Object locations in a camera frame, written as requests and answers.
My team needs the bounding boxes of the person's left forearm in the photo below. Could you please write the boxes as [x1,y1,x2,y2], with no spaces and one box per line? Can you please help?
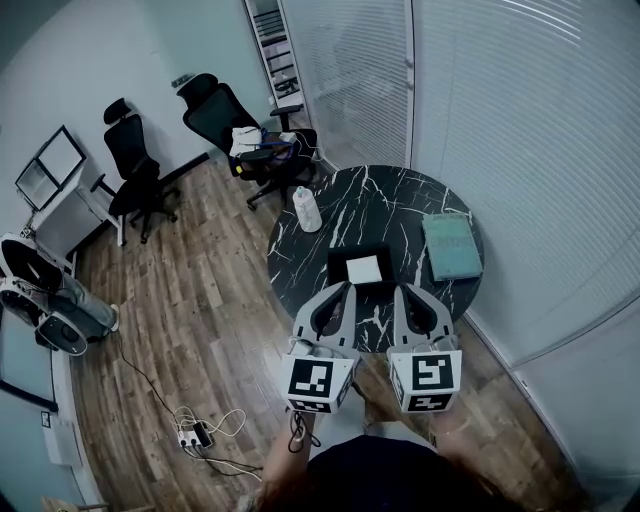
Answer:
[260,412,317,504]

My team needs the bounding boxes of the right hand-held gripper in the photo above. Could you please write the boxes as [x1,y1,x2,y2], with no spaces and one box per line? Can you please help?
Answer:
[386,283,463,416]

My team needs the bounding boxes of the white power strip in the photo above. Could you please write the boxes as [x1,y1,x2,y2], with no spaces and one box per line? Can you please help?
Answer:
[176,423,215,449]

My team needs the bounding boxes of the white cable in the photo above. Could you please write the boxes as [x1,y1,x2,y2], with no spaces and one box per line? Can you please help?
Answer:
[172,405,249,437]

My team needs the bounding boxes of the white cloth bundle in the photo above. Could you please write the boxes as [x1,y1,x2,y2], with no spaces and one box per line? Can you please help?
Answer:
[228,126,265,157]

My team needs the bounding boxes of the black office chair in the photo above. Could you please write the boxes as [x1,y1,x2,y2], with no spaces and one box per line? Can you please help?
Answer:
[177,72,320,211]
[90,97,181,245]

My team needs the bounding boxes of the metal shelf rack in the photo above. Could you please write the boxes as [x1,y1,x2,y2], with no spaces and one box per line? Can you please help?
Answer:
[245,0,305,109]

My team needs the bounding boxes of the white tissue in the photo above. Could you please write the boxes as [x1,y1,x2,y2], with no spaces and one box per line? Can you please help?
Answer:
[345,257,383,284]

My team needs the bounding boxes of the long black cable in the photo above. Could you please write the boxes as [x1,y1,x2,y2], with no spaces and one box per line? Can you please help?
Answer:
[115,335,181,419]

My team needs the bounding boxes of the person's dark shirt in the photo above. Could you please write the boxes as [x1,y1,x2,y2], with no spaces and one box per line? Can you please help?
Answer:
[303,433,506,512]

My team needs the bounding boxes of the white patterned bottle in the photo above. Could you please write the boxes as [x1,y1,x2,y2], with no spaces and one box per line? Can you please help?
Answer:
[291,185,322,234]

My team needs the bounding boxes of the person's right forearm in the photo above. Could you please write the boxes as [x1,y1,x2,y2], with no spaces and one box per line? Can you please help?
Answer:
[428,412,484,481]

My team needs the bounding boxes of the black framed board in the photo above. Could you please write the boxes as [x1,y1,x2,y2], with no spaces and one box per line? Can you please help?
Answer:
[14,124,88,211]

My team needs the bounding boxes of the green book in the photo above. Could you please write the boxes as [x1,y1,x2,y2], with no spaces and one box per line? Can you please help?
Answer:
[421,213,485,282]

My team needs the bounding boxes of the white wall panel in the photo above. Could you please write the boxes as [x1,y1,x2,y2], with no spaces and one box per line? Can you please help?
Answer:
[40,409,85,469]

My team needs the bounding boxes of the white round device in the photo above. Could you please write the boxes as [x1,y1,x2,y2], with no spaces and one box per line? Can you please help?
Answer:
[34,312,89,357]

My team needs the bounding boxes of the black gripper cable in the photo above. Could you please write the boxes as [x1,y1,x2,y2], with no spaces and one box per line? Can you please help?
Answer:
[285,409,322,455]

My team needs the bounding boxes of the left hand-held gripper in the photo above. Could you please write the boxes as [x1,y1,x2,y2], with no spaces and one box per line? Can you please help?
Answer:
[281,280,362,415]

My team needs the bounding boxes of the white window blinds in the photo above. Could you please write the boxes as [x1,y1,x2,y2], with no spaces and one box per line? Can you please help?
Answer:
[279,0,640,366]

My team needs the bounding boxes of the black container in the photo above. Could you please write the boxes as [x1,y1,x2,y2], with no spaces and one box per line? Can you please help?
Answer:
[326,242,400,294]

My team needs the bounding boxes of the white desk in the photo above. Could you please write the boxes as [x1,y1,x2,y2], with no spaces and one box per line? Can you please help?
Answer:
[27,172,126,264]

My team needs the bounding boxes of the blue cable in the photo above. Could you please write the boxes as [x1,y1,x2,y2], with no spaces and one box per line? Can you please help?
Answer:
[234,128,297,174]

